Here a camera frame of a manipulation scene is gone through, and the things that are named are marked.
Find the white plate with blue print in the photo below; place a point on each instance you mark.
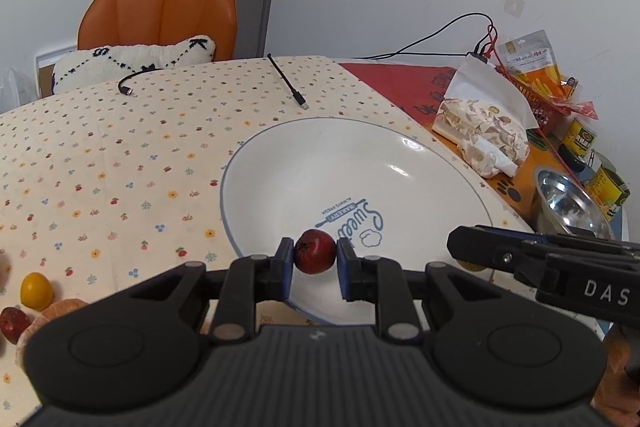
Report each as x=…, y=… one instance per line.
x=350, y=177

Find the steel bowl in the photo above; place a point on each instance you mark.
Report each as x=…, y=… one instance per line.
x=565, y=202

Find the white framed board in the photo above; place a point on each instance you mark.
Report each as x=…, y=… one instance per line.
x=45, y=62

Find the yellow can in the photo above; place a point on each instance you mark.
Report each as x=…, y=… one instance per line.
x=607, y=189
x=582, y=139

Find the mandarin orange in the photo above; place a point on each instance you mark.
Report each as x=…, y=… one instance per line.
x=474, y=266

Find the orange snack packet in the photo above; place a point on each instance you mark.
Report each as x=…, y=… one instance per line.
x=532, y=59

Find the red printed table mat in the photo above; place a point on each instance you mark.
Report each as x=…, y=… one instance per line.
x=400, y=82

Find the clear plastic bag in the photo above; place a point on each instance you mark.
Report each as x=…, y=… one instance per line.
x=15, y=89

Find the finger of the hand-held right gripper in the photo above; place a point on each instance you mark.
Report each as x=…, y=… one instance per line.
x=500, y=233
x=480, y=248

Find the red plastic basket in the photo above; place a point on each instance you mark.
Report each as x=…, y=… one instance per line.
x=537, y=104

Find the peeled tangerine piece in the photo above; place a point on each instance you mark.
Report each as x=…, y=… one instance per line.
x=50, y=314

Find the white cushion with black pattern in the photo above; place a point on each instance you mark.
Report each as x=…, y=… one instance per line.
x=130, y=59

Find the person's right hand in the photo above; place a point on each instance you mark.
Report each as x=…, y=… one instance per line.
x=612, y=382

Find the patterned tissue pack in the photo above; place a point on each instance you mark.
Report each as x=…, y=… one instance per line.
x=480, y=107

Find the red snack wrapper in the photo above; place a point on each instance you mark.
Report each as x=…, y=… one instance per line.
x=580, y=104

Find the small red fruit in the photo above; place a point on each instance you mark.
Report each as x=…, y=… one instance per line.
x=13, y=324
x=314, y=252

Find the clear adhesive wall hook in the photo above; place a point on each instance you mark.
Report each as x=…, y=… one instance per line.
x=515, y=6

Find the orange chair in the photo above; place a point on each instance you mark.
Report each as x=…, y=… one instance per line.
x=160, y=7

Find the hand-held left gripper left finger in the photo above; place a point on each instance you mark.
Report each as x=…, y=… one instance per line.
x=285, y=268

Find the yellow kumquat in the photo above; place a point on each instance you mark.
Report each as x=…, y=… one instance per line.
x=36, y=291

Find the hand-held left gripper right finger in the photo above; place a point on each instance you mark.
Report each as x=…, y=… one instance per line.
x=345, y=269

